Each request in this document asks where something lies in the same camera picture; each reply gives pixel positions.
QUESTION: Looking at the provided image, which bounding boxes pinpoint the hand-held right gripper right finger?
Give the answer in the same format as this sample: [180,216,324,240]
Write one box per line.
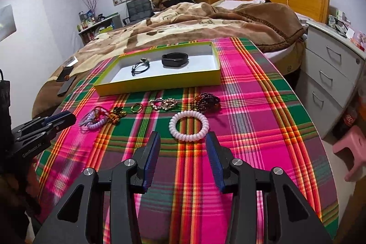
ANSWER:
[205,131,334,244]

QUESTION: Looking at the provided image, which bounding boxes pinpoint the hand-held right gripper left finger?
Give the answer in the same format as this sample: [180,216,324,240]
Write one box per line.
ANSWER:
[33,131,161,244]

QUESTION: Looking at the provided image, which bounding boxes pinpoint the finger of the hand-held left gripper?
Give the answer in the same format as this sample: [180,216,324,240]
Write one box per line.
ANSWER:
[43,111,73,125]
[11,113,77,144]

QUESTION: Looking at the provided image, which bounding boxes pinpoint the thin grey hair tie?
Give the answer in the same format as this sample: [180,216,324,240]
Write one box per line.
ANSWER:
[79,115,95,133]

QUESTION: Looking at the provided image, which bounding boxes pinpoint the purple spiral hair tie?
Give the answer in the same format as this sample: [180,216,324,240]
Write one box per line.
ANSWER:
[86,113,110,131]

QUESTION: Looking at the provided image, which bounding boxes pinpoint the pink hair tie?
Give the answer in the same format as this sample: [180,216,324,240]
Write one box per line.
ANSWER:
[91,106,110,119]

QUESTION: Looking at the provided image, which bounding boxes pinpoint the white spiral hair tie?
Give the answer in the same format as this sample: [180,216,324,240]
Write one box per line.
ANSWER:
[169,110,210,142]

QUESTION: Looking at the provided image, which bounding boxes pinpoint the gold bead bracelet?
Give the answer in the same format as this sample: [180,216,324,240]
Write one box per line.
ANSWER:
[107,107,126,126]

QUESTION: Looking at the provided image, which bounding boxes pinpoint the dark bead bracelet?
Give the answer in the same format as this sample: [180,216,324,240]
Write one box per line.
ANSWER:
[191,92,221,114]

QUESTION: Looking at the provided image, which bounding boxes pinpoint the yellow cardboard box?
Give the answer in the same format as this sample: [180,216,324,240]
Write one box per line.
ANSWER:
[93,42,222,96]

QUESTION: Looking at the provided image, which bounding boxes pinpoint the black remote phone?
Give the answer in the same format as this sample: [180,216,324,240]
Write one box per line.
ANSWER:
[57,75,78,97]

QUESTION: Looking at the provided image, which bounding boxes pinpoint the black smartphone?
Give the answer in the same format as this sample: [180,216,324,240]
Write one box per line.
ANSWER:
[56,67,75,82]

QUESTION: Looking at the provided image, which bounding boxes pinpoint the white paper card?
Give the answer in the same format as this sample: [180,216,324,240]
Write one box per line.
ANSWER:
[61,56,78,67]

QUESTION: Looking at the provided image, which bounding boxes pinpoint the plaid cloth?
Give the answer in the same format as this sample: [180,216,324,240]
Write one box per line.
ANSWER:
[33,38,341,244]

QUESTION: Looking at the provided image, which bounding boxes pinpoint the black smart band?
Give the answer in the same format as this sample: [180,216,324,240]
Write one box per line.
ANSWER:
[161,52,190,69]

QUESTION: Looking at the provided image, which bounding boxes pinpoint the group of bottles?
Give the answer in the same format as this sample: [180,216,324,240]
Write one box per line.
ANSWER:
[78,10,99,31]

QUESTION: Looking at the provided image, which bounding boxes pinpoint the white shelf desk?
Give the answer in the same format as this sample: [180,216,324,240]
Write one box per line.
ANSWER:
[77,12,126,46]

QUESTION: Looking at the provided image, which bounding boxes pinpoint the white panel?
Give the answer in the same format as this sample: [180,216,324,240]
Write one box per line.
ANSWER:
[0,4,16,41]

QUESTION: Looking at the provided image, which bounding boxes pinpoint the pink flower branches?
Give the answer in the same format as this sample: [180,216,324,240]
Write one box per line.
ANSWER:
[80,0,103,14]

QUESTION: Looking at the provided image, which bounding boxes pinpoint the dark grey chair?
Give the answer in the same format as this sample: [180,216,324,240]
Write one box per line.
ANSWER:
[123,0,155,27]

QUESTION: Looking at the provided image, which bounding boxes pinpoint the brown patterned blanket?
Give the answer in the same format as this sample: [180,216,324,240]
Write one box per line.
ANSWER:
[31,1,308,119]

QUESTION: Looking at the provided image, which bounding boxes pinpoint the pink plastic stool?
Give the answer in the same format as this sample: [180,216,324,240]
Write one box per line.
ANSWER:
[332,125,366,183]

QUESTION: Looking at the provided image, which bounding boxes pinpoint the red label bottle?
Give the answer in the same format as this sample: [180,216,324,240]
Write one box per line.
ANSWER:
[342,110,358,131]

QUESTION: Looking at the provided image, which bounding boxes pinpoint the grey nightstand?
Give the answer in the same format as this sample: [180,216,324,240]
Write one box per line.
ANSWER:
[294,18,366,140]

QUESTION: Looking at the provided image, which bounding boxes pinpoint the brown teddy bear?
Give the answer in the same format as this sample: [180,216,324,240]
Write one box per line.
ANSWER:
[151,0,168,11]

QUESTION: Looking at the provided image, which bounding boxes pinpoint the white pillow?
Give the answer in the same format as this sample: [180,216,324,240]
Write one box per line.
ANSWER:
[226,0,266,8]

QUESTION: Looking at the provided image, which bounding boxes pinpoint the wooden headboard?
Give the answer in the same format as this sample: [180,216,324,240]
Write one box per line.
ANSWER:
[229,0,331,24]

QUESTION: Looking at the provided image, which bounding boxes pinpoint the pink box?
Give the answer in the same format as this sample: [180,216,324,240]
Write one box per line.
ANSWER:
[350,31,366,51]

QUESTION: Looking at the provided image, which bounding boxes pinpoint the pearl chain bracelet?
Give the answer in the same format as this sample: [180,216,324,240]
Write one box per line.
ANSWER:
[149,98,183,112]

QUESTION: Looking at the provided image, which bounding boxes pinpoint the black cord bracelet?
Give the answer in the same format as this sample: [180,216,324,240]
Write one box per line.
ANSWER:
[132,59,151,76]

